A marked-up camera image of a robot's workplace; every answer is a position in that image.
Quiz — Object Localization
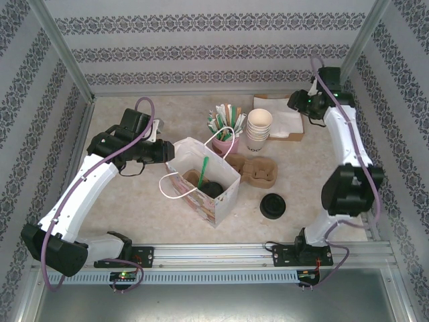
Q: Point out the brown pulp cup carrier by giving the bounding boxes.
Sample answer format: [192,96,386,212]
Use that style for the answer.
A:
[182,169,207,189]
[227,153,279,191]

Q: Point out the green straw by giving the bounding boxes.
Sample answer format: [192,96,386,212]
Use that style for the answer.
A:
[197,156,210,189]
[235,112,247,136]

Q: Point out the white printed paper bag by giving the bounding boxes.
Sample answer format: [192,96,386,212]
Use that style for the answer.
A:
[158,126,241,229]

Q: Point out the white paper napkins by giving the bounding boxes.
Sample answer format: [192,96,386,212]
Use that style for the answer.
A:
[253,96,304,139]

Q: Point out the brown cardboard napkin tray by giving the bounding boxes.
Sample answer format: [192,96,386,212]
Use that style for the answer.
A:
[253,95,306,142]

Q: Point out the stack of white paper cups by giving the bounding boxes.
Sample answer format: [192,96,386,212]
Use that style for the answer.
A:
[246,107,273,154]

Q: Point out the pink cup straw holder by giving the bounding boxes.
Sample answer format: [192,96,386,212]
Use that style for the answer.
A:
[210,133,241,156]

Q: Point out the white wrapped straw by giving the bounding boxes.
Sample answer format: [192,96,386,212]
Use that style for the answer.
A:
[216,104,227,130]

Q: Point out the thin black cable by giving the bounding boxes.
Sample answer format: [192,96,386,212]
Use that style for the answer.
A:
[119,162,145,178]

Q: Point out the long purple left arm cable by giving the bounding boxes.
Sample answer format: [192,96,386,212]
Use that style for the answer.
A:
[40,97,156,292]

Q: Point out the long purple arm cable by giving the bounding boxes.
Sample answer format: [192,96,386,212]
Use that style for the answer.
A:
[40,97,156,292]
[310,55,382,242]

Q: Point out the long purple right arm cable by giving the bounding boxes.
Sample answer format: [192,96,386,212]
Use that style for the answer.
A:
[310,55,382,242]

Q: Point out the aluminium frame post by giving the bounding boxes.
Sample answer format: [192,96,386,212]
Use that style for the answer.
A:
[28,0,97,101]
[326,0,393,101]

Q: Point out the aluminium wall rail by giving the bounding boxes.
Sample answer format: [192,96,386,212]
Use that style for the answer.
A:
[92,89,332,99]

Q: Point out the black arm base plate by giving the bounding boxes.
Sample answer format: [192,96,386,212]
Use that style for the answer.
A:
[93,246,155,269]
[270,244,334,268]

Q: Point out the aluminium mounting rail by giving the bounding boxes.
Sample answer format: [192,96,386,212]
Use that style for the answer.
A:
[72,243,393,272]

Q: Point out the short purple cable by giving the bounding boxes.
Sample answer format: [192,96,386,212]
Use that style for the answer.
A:
[301,241,350,292]
[112,260,145,293]

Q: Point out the slotted grey cable duct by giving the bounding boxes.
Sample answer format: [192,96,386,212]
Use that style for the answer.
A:
[82,270,302,286]

